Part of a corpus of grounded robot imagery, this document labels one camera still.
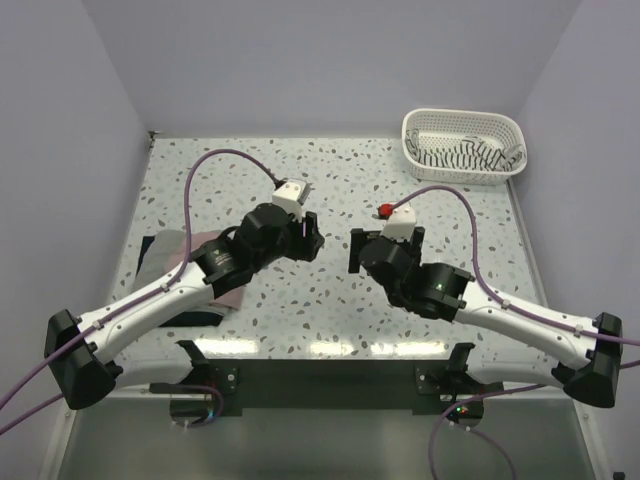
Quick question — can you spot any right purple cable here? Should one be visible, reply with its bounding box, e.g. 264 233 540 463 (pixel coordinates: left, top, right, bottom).
389 184 640 480

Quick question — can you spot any grey folded tank top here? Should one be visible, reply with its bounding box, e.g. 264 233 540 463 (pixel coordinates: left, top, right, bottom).
130 230 185 293

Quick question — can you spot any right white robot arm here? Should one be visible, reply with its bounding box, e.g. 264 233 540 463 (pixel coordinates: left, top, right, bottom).
348 227 622 408

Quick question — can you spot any purple cable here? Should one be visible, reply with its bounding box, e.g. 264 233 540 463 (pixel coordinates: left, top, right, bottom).
0 148 287 436
389 184 640 480

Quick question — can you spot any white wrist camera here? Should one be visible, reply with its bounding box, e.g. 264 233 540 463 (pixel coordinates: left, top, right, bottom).
271 179 311 223
377 203 417 242

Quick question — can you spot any navy folded tank top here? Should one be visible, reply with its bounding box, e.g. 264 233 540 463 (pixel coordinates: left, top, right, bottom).
136 235 228 328

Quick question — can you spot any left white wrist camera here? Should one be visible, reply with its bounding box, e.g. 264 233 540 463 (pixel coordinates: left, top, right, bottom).
271 179 311 223

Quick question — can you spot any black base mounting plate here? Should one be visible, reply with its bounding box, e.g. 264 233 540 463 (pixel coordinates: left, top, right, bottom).
149 341 503 419

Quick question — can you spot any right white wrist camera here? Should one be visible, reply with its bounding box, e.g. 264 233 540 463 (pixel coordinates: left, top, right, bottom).
377 203 417 242

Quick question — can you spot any white plastic basket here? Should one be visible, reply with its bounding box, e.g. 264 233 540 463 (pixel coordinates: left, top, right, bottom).
401 108 528 186

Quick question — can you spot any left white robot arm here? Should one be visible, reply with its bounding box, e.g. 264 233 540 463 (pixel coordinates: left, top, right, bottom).
44 203 324 410

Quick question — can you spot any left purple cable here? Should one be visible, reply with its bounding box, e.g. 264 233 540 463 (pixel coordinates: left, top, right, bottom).
0 148 287 436

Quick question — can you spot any black white striped tank top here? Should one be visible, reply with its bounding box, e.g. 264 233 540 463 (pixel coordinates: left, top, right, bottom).
405 129 526 172

